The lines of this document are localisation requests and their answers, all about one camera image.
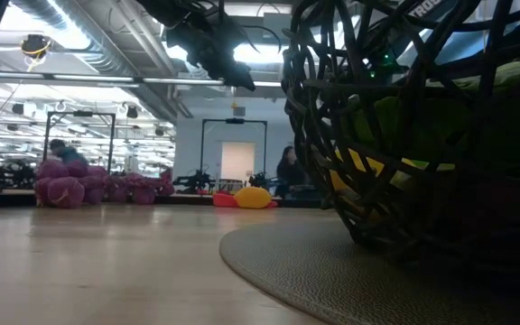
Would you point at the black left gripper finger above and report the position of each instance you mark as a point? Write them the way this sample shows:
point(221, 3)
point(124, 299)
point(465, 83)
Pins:
point(239, 77)

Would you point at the yellow mango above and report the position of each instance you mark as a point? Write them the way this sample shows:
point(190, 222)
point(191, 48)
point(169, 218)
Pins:
point(253, 197)

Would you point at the yellow lemon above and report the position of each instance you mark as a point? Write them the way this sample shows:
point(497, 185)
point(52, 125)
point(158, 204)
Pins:
point(355, 167)

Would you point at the round green apple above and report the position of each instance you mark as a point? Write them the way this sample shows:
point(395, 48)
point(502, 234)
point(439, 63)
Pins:
point(391, 122)

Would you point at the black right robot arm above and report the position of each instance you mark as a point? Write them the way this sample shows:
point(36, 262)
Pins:
point(418, 13)

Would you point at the black background robot arm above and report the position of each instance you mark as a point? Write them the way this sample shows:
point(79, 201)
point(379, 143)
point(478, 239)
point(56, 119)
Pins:
point(194, 180)
point(12, 173)
point(260, 179)

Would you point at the black wicker basket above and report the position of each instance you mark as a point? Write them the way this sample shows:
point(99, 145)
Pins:
point(377, 225)

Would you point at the grey ceiling box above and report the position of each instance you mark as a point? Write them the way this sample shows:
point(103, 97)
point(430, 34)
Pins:
point(278, 27)

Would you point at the person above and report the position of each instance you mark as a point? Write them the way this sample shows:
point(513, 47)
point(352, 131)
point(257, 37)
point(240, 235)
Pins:
point(289, 173)
point(66, 153)

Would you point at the long ceiling light strip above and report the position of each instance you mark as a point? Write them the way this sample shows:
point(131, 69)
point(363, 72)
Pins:
point(106, 79)

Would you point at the purple grape bunch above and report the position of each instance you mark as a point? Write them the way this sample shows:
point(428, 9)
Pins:
point(63, 189)

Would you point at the grey round mat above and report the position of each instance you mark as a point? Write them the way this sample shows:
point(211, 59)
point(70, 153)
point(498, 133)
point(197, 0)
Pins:
point(332, 271)

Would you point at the black robot station frame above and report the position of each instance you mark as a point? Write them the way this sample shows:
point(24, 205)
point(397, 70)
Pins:
point(79, 114)
point(234, 121)

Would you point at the silver ventilation duct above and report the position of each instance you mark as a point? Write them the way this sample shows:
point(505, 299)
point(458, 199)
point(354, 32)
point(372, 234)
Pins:
point(102, 49)

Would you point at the black aluminium table frame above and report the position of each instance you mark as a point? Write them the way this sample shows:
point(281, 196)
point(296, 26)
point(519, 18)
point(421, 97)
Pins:
point(188, 199)

